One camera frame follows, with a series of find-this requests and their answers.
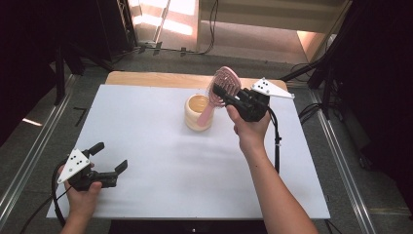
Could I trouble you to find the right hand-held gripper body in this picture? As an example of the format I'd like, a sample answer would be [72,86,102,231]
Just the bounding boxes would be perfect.
[232,77,296,123]

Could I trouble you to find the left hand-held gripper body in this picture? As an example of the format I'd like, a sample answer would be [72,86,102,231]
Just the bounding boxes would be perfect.
[57,147,119,192]

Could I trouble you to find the pink hairbrush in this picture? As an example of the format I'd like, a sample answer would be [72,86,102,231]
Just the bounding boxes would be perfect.
[196,65,243,128]

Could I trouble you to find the cream ringed cup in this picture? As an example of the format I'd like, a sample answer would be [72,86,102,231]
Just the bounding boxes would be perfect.
[184,94,216,133]

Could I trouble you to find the person's right hand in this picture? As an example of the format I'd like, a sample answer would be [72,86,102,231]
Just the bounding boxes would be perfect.
[226,104,273,156]

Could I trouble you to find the person's left hand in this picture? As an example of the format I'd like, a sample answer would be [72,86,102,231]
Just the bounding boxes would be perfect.
[63,163,103,220]

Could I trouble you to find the white board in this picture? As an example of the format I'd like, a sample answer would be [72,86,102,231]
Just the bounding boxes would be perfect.
[46,84,331,220]

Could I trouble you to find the wooden table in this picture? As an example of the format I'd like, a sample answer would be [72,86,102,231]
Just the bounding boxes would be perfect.
[105,71,288,92]

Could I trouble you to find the black metal stand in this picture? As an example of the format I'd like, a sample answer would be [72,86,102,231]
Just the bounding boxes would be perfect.
[280,0,359,121]
[53,40,115,105]

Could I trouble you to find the wooden counter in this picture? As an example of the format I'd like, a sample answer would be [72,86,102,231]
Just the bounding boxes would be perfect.
[196,0,353,64]

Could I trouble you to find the silver metal stand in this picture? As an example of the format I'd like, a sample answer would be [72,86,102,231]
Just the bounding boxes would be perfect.
[141,0,172,51]

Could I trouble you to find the dark cabinet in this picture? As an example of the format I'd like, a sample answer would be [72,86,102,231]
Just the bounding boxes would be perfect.
[96,0,138,62]

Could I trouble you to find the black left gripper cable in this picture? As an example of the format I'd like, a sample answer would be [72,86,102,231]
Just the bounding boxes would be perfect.
[50,161,68,227]

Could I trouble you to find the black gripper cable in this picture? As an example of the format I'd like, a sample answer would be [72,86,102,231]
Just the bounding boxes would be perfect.
[267,106,282,174]
[50,161,68,227]

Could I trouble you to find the aluminium floor rail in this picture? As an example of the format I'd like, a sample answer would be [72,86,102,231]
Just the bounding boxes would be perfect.
[0,74,80,222]
[307,89,378,234]

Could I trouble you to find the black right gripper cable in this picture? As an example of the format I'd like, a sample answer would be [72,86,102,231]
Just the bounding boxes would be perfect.
[267,106,282,174]

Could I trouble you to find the black floor cables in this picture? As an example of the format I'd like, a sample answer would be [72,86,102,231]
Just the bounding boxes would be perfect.
[297,101,326,125]

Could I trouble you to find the black hanging cable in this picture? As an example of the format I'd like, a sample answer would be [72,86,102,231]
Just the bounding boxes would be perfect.
[198,0,219,56]

